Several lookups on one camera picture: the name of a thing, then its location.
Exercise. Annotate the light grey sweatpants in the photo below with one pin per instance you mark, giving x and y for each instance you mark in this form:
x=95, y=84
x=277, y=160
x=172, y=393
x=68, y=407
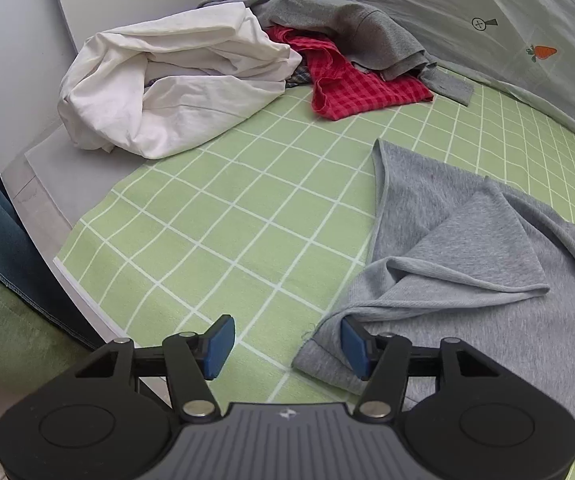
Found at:
x=458, y=255

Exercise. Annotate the white crumpled garment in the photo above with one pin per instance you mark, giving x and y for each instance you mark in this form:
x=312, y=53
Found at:
x=163, y=87

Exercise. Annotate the red checked shirt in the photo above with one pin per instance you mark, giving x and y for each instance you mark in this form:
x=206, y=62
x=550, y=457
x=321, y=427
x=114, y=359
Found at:
x=339, y=89

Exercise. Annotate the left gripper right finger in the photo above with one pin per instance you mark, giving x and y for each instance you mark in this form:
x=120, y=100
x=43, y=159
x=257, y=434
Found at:
x=381, y=362

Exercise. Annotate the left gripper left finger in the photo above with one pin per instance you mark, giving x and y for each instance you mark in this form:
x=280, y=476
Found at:
x=192, y=360

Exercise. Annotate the grey foam pad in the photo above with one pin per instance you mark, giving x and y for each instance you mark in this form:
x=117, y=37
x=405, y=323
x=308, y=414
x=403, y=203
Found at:
x=53, y=184

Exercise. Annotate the green checked mat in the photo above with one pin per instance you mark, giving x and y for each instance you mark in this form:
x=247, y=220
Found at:
x=272, y=219

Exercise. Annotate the dark grey shirt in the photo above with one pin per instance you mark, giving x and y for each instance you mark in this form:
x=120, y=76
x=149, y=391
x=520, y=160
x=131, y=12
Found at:
x=364, y=34

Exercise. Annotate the teal curtain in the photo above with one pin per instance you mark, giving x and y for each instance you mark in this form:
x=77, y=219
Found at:
x=24, y=272

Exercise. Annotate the green fuzzy blanket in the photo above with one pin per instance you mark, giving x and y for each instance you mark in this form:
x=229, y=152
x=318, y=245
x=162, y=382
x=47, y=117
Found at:
x=32, y=350

